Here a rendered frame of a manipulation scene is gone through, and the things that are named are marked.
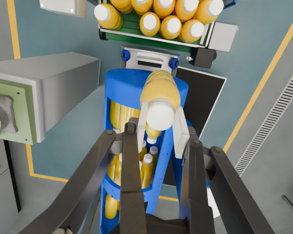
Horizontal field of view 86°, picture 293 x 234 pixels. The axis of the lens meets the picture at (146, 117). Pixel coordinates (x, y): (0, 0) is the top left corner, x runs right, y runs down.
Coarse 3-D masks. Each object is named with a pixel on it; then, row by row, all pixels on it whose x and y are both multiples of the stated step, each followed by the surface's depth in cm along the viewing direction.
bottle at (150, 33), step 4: (148, 12) 49; (152, 12) 50; (144, 16) 48; (156, 16) 49; (140, 20) 50; (156, 20) 48; (140, 24) 50; (156, 24) 48; (140, 28) 51; (144, 28) 49; (156, 28) 50; (144, 32) 51; (148, 32) 50; (152, 32) 50; (156, 32) 52; (148, 36) 55; (152, 36) 58
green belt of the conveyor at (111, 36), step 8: (128, 16) 63; (136, 16) 63; (128, 24) 64; (136, 24) 64; (128, 32) 65; (136, 32) 65; (120, 40) 68; (128, 40) 67; (136, 40) 67; (144, 40) 66; (152, 40) 66; (176, 40) 66; (168, 48) 69; (176, 48) 68; (184, 48) 68
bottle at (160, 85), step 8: (152, 72) 36; (160, 72) 33; (168, 72) 36; (152, 80) 27; (160, 80) 26; (168, 80) 27; (144, 88) 26; (152, 88) 24; (160, 88) 23; (168, 88) 24; (176, 88) 26; (144, 96) 24; (152, 96) 23; (160, 96) 23; (168, 96) 23; (176, 96) 24; (176, 104) 23
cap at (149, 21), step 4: (148, 16) 45; (152, 16) 45; (144, 20) 46; (148, 20) 46; (152, 20) 46; (144, 24) 46; (148, 24) 46; (152, 24) 46; (148, 28) 47; (152, 28) 47
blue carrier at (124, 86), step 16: (112, 80) 45; (128, 80) 45; (144, 80) 48; (176, 80) 56; (112, 96) 46; (128, 96) 43; (112, 128) 70; (160, 144) 75; (160, 160) 55; (160, 176) 61; (112, 192) 61; (144, 192) 60; (112, 224) 90
